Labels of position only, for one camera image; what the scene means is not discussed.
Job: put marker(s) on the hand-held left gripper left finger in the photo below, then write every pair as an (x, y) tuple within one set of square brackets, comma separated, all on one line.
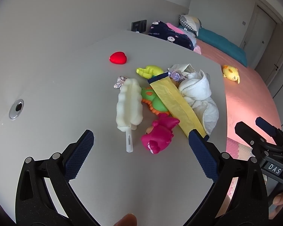
[(81, 153)]

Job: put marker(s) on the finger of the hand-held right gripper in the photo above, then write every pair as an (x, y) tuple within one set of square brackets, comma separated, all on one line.
[(247, 133), (265, 124)]

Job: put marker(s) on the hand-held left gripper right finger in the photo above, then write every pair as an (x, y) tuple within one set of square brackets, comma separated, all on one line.
[(202, 155)]

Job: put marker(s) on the person's right hand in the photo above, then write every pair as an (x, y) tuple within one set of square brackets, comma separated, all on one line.
[(281, 197)]

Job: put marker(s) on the person's left hand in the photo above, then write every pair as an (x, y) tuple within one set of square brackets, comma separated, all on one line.
[(126, 220)]

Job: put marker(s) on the pastel foam floor mat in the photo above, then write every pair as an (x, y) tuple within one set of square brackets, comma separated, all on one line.
[(238, 149)]

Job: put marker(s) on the bed with pink sheet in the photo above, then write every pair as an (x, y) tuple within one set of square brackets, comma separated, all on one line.
[(245, 98)]

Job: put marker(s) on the pink toy figure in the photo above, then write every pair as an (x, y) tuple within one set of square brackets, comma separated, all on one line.
[(161, 134)]

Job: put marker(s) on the yellow plush duck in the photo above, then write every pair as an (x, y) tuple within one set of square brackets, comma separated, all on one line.
[(230, 72)]

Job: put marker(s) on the white towel cloth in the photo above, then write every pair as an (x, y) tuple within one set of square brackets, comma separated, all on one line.
[(199, 89)]

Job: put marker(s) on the white fluffy brush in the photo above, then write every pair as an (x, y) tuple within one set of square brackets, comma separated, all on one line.
[(129, 103)]

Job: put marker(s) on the green and orange toy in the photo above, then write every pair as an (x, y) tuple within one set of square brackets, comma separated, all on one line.
[(155, 102)]

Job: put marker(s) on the silver desk grommet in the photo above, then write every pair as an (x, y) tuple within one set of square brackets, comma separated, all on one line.
[(16, 109)]

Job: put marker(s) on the purple bow hair clip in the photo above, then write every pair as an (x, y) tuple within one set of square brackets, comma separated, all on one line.
[(175, 75)]

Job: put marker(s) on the teal pillow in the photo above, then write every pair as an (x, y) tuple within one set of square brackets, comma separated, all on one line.
[(221, 44)]

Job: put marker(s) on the yellow-green plastic toy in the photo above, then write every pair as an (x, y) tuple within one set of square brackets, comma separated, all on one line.
[(149, 71)]

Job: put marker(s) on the red heart-shaped box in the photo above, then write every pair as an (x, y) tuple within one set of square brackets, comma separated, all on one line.
[(118, 58)]

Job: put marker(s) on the checked pillow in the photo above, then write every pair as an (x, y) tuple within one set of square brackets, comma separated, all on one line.
[(191, 22)]

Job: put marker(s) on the navy printed blanket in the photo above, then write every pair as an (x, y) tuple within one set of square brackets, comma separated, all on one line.
[(166, 34)]

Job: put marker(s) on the black wall socket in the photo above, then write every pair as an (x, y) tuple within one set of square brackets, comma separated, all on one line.
[(139, 26)]

